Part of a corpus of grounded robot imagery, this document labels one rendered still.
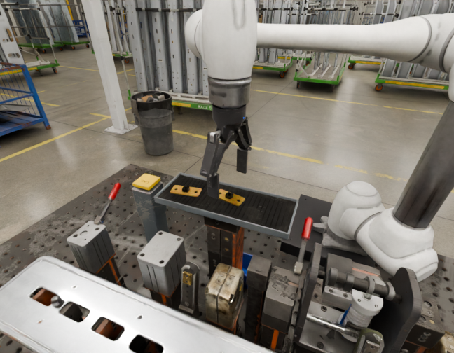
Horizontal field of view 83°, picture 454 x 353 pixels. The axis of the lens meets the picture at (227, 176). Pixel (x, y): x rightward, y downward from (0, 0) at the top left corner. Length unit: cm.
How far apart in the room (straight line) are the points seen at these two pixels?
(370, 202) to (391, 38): 56
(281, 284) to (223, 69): 47
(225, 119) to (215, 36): 16
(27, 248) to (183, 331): 98
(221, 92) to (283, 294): 44
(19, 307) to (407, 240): 106
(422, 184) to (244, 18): 64
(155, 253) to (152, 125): 270
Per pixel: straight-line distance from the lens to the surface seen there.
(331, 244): 119
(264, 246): 121
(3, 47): 921
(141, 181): 81
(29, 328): 80
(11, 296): 88
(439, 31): 84
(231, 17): 51
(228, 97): 54
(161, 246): 67
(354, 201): 106
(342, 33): 71
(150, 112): 318
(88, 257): 85
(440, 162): 85
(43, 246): 145
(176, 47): 491
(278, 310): 64
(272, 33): 72
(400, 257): 99
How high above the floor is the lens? 159
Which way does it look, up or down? 33 degrees down
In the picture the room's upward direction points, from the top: straight up
